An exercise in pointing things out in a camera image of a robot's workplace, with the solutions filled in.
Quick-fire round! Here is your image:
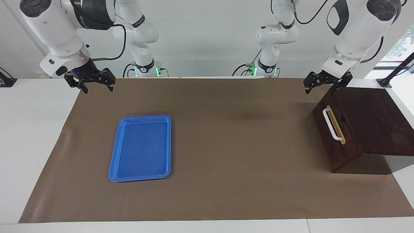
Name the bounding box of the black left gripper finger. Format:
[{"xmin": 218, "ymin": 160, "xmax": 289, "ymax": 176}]
[
  {"xmin": 303, "ymin": 71, "xmax": 324, "ymax": 95},
  {"xmin": 330, "ymin": 72, "xmax": 353, "ymax": 95}
]

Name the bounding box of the black camera stand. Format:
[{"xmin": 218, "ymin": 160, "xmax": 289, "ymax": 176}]
[{"xmin": 377, "ymin": 52, "xmax": 414, "ymax": 88}]

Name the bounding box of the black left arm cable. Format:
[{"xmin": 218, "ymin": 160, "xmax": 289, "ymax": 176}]
[{"xmin": 290, "ymin": 0, "xmax": 408, "ymax": 64}]

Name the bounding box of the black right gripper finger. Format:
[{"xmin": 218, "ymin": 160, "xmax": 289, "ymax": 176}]
[
  {"xmin": 64, "ymin": 73, "xmax": 88, "ymax": 94},
  {"xmin": 97, "ymin": 68, "xmax": 116, "ymax": 92}
]

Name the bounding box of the black base power cable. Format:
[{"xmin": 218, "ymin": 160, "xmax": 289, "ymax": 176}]
[
  {"xmin": 122, "ymin": 63, "xmax": 136, "ymax": 78},
  {"xmin": 231, "ymin": 58, "xmax": 262, "ymax": 77}
]

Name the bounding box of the brown paper table mat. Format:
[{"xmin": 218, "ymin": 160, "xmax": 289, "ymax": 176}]
[{"xmin": 18, "ymin": 77, "xmax": 414, "ymax": 224}]

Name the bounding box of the blue plastic tray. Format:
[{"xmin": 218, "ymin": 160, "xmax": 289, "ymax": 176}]
[{"xmin": 108, "ymin": 115, "xmax": 172, "ymax": 183}]

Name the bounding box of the dark wooden drawer cabinet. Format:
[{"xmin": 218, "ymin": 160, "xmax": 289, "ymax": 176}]
[{"xmin": 311, "ymin": 87, "xmax": 414, "ymax": 175}]

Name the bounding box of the black table clamp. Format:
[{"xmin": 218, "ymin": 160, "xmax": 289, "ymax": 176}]
[{"xmin": 0, "ymin": 67, "xmax": 17, "ymax": 88}]

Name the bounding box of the wooden drawer with white handle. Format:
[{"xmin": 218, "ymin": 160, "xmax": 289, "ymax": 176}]
[{"xmin": 312, "ymin": 89, "xmax": 362, "ymax": 172}]

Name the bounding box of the window with greenery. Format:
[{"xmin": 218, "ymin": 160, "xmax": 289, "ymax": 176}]
[{"xmin": 374, "ymin": 24, "xmax": 414, "ymax": 70}]

